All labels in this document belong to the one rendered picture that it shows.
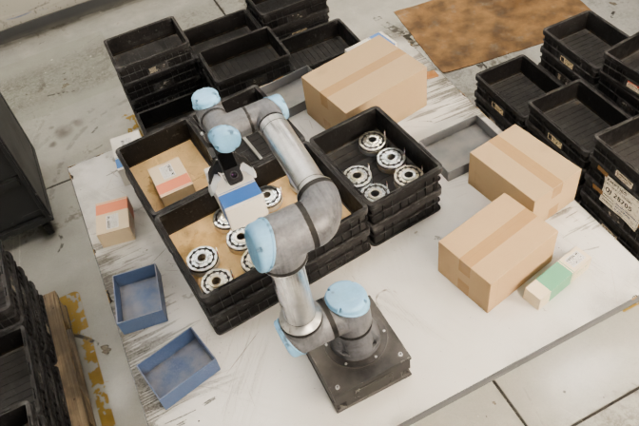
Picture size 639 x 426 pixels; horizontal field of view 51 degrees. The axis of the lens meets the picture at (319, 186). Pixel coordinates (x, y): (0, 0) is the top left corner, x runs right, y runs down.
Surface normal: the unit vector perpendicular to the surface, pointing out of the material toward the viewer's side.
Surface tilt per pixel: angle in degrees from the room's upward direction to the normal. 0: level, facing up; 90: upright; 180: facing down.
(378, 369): 2
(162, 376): 0
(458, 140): 0
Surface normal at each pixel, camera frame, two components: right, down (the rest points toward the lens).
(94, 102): -0.11, -0.67
